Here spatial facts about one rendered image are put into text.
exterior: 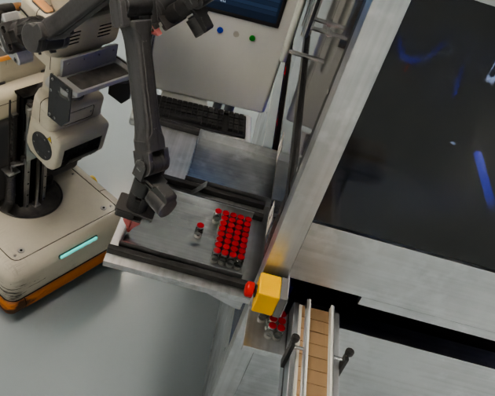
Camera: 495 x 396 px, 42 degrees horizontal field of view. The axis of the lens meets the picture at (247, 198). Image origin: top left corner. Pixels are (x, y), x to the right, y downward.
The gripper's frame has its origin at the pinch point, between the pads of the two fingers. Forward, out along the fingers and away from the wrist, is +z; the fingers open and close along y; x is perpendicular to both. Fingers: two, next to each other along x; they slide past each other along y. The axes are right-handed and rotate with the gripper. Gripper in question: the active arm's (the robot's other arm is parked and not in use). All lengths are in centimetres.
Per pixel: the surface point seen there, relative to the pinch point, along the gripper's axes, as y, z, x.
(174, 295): 27, 89, 57
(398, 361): 82, 1, -14
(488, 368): 104, -8, -14
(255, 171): 32, -1, 43
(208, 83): 9, 2, 88
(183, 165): 9.2, 1.7, 35.9
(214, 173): 19.2, 0.5, 35.9
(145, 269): 7.7, 1.4, -10.8
